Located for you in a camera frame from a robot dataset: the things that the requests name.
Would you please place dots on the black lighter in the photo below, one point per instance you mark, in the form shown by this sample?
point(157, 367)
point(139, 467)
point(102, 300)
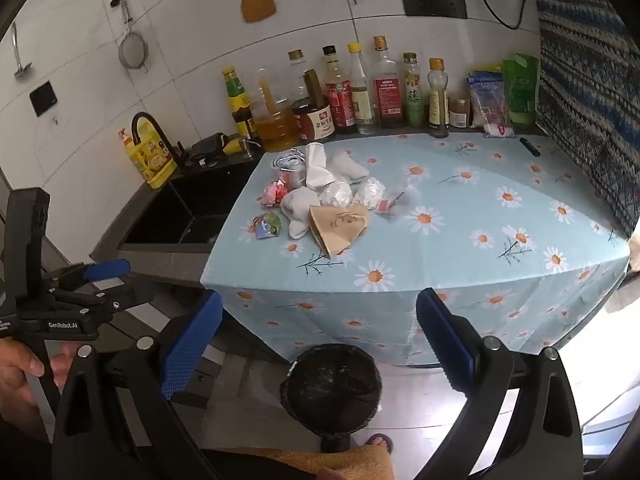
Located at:
point(530, 147)

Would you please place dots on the yellow dish soap bottle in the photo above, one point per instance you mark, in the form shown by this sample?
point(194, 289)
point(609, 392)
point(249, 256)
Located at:
point(151, 156)

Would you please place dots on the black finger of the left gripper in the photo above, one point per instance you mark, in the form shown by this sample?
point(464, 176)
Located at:
point(102, 305)

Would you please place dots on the blue daisy tablecloth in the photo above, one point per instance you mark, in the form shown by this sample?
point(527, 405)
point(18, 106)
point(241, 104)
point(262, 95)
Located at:
point(521, 246)

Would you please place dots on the small brown jar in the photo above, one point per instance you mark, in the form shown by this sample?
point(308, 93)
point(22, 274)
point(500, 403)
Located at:
point(459, 109)

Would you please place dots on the foot in black sandal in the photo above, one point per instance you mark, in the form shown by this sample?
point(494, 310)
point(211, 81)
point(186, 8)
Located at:
point(381, 441)

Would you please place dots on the yellow cap oil bottle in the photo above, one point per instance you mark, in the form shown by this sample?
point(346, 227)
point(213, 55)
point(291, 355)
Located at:
point(437, 98)

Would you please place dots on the white sock back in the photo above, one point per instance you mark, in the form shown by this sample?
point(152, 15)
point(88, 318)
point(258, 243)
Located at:
point(345, 169)

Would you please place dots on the clear plastic wrapper red label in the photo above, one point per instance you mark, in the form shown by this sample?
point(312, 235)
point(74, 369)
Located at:
point(397, 201)

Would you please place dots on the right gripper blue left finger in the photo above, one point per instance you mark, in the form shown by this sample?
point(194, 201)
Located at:
point(184, 340)

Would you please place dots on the red label sauce jar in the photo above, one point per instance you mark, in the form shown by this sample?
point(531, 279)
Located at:
point(312, 112)

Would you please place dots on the yellow cap clear bottle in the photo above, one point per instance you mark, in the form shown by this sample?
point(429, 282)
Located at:
point(362, 96)

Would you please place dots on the cooking oil bottle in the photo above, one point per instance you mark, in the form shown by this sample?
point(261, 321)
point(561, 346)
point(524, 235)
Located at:
point(271, 109)

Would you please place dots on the clear bottle behind jar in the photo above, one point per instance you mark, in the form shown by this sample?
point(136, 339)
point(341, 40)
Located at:
point(298, 67)

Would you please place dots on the black wall switch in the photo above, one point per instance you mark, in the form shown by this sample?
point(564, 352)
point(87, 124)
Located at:
point(43, 98)

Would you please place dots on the orange fuzzy trousers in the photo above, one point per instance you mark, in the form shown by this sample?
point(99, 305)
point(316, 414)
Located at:
point(368, 461)

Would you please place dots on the metal strainer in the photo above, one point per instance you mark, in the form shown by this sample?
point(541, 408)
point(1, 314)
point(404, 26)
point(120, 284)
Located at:
point(133, 51)

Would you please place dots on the brown paper bag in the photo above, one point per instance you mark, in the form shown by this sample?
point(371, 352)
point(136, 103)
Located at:
point(336, 228)

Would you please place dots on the tall red label bottle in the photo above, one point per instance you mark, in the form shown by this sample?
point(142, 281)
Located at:
point(387, 85)

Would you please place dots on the red label vinegar bottle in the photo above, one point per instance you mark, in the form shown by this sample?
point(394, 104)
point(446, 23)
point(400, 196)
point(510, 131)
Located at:
point(339, 93)

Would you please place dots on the black sink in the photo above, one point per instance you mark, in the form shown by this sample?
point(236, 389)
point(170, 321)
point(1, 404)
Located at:
point(189, 211)

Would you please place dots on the black trash bin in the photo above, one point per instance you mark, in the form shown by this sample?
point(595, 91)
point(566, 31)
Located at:
point(333, 390)

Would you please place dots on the green blue snack wrapper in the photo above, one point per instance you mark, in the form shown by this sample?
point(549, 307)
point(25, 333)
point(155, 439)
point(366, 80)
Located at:
point(267, 225)

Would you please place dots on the clear plastic ball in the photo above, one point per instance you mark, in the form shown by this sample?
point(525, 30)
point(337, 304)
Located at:
point(336, 194)
point(370, 193)

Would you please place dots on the hanging metal ladle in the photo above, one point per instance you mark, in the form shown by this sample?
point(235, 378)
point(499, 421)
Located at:
point(22, 69)

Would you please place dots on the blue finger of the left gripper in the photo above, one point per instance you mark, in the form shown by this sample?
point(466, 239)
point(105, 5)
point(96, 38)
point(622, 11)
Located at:
point(100, 270)

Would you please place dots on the blue white packet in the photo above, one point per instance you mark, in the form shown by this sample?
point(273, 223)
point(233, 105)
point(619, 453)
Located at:
point(486, 89)

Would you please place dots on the pink wrapper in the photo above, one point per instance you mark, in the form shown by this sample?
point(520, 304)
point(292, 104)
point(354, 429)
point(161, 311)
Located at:
point(274, 193)

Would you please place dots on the black faucet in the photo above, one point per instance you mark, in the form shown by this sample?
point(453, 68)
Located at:
point(178, 153)

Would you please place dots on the green packet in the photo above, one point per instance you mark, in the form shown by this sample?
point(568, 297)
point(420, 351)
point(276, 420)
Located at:
point(520, 77)

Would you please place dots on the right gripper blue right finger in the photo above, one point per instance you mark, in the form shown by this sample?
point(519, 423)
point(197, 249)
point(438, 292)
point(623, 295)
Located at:
point(451, 338)

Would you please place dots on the silver foil wrapper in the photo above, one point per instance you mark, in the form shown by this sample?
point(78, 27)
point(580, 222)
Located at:
point(290, 168)

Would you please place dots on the black sponge holder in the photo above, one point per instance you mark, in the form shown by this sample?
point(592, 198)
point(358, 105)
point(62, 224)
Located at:
point(206, 151)

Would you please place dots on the green label bottle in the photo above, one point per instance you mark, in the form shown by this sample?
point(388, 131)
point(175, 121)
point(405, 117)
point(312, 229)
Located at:
point(413, 90)

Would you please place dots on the person's left hand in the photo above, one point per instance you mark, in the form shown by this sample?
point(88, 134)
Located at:
point(18, 404)

